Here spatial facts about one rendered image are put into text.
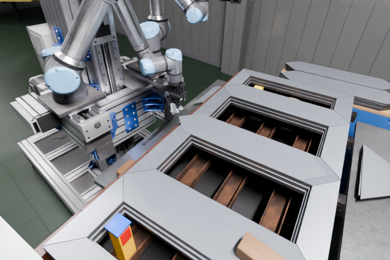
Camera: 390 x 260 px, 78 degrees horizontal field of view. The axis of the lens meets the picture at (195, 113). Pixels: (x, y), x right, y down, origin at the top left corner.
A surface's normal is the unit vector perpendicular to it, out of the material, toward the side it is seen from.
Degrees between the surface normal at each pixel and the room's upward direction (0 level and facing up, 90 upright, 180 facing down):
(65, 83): 96
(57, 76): 96
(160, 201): 0
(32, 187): 0
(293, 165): 0
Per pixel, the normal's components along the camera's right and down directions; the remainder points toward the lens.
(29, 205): 0.01, -0.82
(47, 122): 0.76, 0.38
